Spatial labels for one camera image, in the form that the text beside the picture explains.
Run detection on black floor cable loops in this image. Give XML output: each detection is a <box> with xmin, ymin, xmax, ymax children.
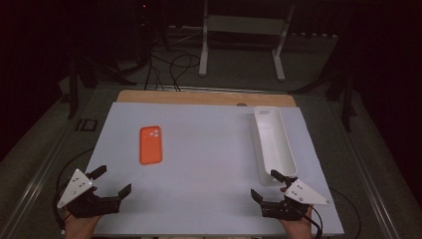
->
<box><xmin>143</xmin><ymin>51</ymin><xmax>202</xmax><ymax>93</ymax></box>

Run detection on long white plastic tray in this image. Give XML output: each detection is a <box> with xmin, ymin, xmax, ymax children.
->
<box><xmin>253</xmin><ymin>106</ymin><xmax>299</xmax><ymax>187</ymax></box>

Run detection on black equipment stand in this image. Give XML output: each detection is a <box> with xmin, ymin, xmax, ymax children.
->
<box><xmin>131</xmin><ymin>0</ymin><xmax>171</xmax><ymax>68</ymax></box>

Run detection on orange phone case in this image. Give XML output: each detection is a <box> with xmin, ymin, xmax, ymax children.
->
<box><xmin>138</xmin><ymin>125</ymin><xmax>163</xmax><ymax>165</ymax></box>

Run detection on white power strip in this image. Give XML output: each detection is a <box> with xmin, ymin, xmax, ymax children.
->
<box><xmin>291</xmin><ymin>32</ymin><xmax>338</xmax><ymax>39</ymax></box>

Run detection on hand-held gripper cable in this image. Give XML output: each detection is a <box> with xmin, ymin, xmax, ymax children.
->
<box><xmin>53</xmin><ymin>147</ymin><xmax>96</xmax><ymax>231</ymax></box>
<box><xmin>307</xmin><ymin>187</ymin><xmax>362</xmax><ymax>239</ymax></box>

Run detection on person's right hand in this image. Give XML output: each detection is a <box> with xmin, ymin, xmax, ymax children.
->
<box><xmin>281</xmin><ymin>206</ymin><xmax>315</xmax><ymax>239</ymax></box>

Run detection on left hand-held gripper cable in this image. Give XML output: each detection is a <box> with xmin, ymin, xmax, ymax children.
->
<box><xmin>53</xmin><ymin>147</ymin><xmax>96</xmax><ymax>231</ymax></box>

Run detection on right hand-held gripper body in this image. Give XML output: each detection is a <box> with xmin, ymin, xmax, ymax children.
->
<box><xmin>260</xmin><ymin>178</ymin><xmax>332</xmax><ymax>222</ymax></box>

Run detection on person's left hand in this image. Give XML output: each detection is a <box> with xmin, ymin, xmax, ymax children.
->
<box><xmin>64</xmin><ymin>205</ymin><xmax>101</xmax><ymax>239</ymax></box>

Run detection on white work mat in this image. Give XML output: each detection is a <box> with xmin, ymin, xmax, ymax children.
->
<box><xmin>61</xmin><ymin>102</ymin><xmax>345</xmax><ymax>237</ymax></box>

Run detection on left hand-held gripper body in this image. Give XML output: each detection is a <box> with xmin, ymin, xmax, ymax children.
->
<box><xmin>57</xmin><ymin>168</ymin><xmax>120</xmax><ymax>219</ymax></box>

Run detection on black tripod stand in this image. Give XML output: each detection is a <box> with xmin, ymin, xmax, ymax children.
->
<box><xmin>68</xmin><ymin>54</ymin><xmax>137</xmax><ymax>120</ymax></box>
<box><xmin>288</xmin><ymin>64</ymin><xmax>358</xmax><ymax>133</ymax></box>

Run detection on white metal stand frame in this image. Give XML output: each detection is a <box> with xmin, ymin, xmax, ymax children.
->
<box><xmin>198</xmin><ymin>0</ymin><xmax>297</xmax><ymax>83</ymax></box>

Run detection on black square floor frame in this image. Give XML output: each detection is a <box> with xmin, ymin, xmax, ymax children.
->
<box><xmin>75</xmin><ymin>118</ymin><xmax>100</xmax><ymax>132</ymax></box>

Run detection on metal floor rail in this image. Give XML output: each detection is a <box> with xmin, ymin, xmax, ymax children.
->
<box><xmin>331</xmin><ymin>109</ymin><xmax>401</xmax><ymax>239</ymax></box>
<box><xmin>0</xmin><ymin>125</ymin><xmax>74</xmax><ymax>239</ymax></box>

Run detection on right hand-held gripper cable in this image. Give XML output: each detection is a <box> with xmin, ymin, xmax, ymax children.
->
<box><xmin>307</xmin><ymin>187</ymin><xmax>362</xmax><ymax>239</ymax></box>

